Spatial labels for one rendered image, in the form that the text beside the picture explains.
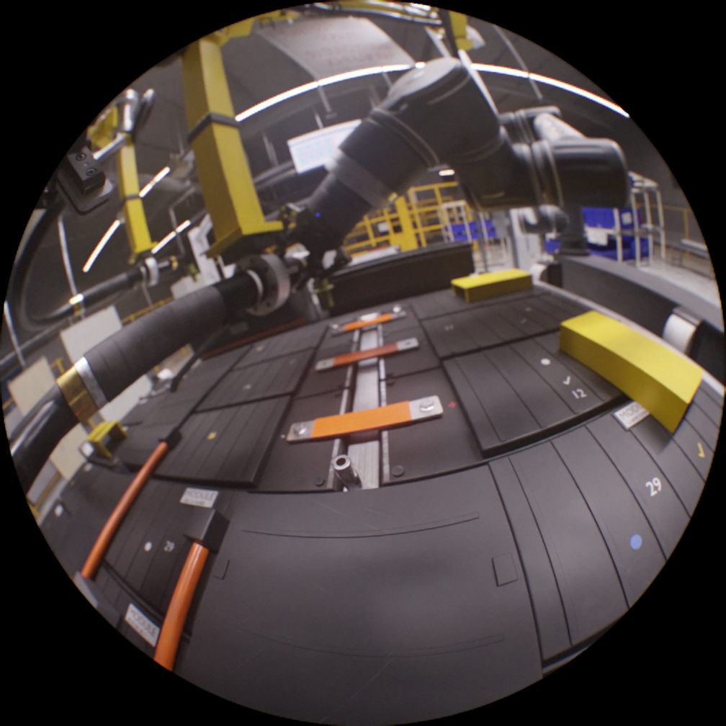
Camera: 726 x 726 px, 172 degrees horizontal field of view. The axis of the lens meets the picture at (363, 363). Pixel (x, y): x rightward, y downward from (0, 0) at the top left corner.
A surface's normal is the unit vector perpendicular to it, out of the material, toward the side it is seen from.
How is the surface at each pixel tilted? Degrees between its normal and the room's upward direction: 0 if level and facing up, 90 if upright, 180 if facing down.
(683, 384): 0
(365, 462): 0
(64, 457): 90
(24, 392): 90
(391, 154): 112
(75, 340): 90
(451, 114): 118
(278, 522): 0
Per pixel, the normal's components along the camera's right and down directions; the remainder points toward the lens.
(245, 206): 0.91, -0.09
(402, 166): 0.25, 0.84
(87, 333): 0.96, -0.23
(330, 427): -0.28, -0.85
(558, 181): -0.51, 0.80
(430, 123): 0.07, 0.78
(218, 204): -0.30, 0.51
